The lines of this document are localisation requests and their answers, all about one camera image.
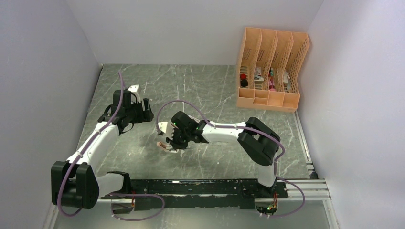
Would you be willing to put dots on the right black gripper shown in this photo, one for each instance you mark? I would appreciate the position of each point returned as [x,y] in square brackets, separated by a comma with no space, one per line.
[172,140]

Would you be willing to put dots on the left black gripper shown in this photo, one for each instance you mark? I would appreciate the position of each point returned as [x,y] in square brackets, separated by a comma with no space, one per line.
[145,116]

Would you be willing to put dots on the pink stapler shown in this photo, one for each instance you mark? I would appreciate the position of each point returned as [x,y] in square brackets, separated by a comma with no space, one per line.
[166,147]

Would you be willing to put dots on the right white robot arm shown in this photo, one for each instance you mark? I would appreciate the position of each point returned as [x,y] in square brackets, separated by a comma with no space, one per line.
[259,141]

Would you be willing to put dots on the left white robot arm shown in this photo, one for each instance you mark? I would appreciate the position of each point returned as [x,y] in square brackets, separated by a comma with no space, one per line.
[73,182]

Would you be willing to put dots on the red black item in organizer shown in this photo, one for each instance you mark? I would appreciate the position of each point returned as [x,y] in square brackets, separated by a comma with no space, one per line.
[243,80]

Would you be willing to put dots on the pink items in organizer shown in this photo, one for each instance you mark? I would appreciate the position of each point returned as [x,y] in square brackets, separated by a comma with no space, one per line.
[259,80]

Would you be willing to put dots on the orange file organizer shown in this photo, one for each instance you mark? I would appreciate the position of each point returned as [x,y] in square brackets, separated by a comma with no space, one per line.
[267,69]

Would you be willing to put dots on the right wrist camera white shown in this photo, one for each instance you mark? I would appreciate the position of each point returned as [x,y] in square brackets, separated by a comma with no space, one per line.
[166,129]

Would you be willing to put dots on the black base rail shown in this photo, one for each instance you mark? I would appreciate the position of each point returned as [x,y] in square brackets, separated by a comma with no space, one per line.
[214,193]

